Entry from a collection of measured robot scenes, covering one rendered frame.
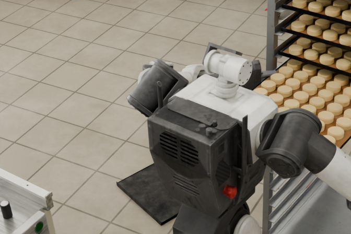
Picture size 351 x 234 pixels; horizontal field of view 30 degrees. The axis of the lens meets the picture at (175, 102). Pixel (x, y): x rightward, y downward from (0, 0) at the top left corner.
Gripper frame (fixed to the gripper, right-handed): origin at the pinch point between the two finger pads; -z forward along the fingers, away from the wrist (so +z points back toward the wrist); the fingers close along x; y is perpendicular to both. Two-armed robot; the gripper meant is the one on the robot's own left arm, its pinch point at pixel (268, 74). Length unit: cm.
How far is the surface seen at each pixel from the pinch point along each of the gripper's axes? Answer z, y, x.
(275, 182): -6, 6, -57
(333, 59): -21.2, -6.8, 7.7
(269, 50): -1.4, 4.3, 7.5
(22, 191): 89, -25, -20
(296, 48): -10.8, 3.1, 7.9
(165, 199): 38, 57, -106
